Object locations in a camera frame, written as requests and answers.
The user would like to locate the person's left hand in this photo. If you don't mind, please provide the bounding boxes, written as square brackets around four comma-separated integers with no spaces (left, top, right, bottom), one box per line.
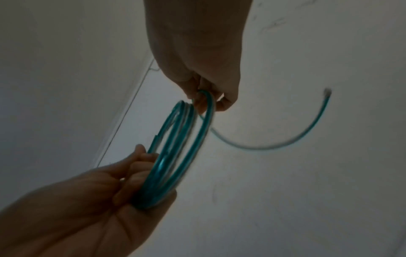
[0,144,178,257]

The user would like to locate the person's right hand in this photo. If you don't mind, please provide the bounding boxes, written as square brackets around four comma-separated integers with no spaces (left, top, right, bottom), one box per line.
[144,0,253,113]

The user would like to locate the green cable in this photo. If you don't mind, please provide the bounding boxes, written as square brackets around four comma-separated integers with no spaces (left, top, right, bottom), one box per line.
[131,87,332,210]

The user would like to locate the thin black wall wire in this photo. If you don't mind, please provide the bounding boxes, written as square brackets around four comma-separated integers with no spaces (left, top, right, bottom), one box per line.
[95,58,159,168]

